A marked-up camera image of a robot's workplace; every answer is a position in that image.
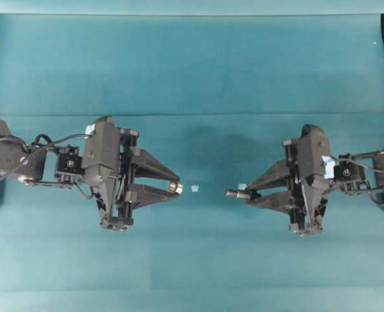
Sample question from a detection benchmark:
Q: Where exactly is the teal table mat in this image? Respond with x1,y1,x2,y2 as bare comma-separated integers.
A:
0,14,384,311

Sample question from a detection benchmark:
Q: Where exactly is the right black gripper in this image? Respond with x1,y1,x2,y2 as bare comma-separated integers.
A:
246,138,329,236

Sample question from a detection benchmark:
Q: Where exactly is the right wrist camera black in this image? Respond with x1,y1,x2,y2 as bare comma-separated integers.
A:
296,124,331,190

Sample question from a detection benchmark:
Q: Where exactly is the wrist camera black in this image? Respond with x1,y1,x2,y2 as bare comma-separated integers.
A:
82,116,120,187
296,124,331,190

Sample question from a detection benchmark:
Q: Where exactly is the dark threaded metal shaft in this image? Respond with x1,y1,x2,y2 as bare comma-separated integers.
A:
225,189,251,200

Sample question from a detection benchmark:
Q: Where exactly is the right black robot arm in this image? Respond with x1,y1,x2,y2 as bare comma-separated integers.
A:
238,138,384,236

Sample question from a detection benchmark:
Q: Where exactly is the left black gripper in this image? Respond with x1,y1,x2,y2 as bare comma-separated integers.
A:
94,128,180,231

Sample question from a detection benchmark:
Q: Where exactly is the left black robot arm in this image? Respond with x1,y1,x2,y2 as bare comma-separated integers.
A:
0,116,183,231

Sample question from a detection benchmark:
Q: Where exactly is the left black camera cable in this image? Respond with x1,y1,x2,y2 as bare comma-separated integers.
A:
0,131,90,163

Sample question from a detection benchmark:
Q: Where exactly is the right black camera cable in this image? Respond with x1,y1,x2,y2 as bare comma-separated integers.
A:
327,154,384,189

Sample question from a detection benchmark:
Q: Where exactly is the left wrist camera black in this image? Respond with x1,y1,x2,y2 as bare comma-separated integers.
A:
82,116,120,187

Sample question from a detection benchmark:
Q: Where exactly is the black camera cable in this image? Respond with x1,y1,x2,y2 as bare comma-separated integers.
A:
0,131,90,163
327,154,384,189

